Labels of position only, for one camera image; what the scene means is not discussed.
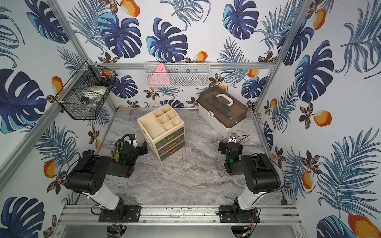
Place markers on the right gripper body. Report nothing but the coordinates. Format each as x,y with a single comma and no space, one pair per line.
223,146

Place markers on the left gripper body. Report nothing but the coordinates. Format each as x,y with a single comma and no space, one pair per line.
138,149

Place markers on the transparent bottom drawer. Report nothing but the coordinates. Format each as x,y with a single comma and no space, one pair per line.
172,151

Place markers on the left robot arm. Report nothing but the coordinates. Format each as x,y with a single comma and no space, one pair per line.
88,175

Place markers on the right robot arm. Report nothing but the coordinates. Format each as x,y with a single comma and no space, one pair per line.
260,175

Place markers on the beige drawer organizer cabinet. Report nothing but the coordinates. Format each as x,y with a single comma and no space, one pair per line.
158,124

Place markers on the green black work glove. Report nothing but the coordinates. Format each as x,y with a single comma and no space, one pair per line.
118,145

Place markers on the brown lid storage box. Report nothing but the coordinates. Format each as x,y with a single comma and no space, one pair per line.
221,111

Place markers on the pink triangle item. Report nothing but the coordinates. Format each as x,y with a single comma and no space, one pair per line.
160,77

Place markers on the black wire wall basket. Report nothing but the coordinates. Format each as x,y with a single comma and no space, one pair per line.
74,103

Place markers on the white mesh wall basket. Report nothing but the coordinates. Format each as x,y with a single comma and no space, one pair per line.
182,74

